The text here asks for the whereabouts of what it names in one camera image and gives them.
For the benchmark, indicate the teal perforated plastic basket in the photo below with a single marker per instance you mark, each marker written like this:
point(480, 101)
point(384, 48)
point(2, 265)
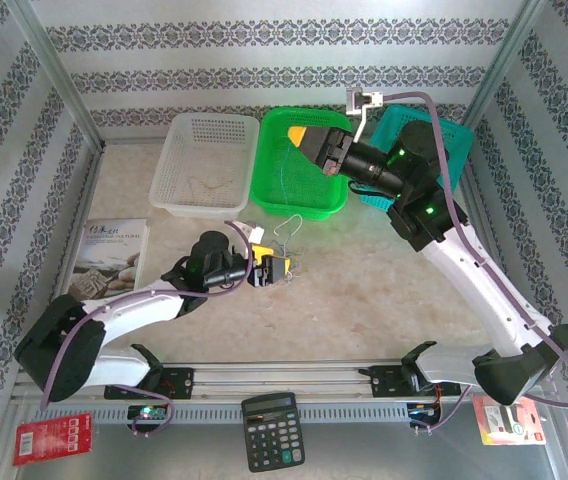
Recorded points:
point(461, 150)

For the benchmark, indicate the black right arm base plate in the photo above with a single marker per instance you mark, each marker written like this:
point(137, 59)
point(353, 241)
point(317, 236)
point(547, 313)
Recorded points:
point(386, 382)

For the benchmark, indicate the green perforated plastic basket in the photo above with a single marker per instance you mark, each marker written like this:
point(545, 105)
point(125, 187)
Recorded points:
point(274, 170)

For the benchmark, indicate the red retail card package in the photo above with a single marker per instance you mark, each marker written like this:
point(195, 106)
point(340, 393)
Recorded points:
point(59, 440)

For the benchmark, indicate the white perforated plastic basket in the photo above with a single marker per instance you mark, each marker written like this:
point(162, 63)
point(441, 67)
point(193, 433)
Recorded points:
point(204, 150)

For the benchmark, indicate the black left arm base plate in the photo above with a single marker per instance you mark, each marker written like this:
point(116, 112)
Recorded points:
point(179, 382)

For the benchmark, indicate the aluminium table side rail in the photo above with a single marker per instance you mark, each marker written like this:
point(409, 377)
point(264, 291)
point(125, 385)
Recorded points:
point(480, 200)
point(90, 175)

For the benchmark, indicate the black desk calculator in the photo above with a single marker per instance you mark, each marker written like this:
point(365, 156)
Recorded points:
point(274, 435)

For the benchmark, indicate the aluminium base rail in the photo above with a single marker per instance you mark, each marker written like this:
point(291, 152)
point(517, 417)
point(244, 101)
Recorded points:
point(284, 377)

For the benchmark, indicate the grey printed booklet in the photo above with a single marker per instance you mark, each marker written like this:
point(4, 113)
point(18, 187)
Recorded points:
point(109, 255)

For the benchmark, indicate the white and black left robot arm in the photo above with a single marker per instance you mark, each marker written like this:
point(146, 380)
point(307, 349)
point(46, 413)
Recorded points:
point(134, 307)

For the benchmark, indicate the pink usb drive package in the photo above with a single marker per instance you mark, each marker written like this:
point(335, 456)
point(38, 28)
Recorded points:
point(509, 425)

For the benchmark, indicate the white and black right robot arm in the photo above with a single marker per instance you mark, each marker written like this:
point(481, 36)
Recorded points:
point(474, 285)

